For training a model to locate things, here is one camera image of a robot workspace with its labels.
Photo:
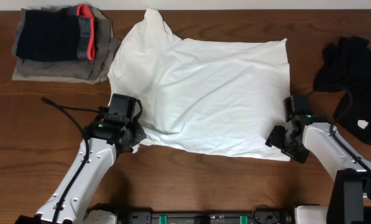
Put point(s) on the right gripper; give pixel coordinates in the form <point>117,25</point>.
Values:
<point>274,139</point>

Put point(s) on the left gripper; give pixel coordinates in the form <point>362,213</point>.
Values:
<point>140,133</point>

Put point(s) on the white t-shirt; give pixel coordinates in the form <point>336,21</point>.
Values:
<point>217,98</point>

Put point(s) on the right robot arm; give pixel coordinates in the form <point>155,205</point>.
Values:
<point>306,134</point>

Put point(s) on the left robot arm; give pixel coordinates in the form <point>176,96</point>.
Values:
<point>114,130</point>

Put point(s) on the folded grey garment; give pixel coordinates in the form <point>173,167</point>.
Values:
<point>101,46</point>

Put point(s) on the crumpled black garment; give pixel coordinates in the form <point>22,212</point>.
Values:
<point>348,65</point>

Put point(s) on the folded black garment red band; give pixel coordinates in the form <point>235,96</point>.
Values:
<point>55,36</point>

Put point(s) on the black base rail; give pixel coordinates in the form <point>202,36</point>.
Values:
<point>259,215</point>

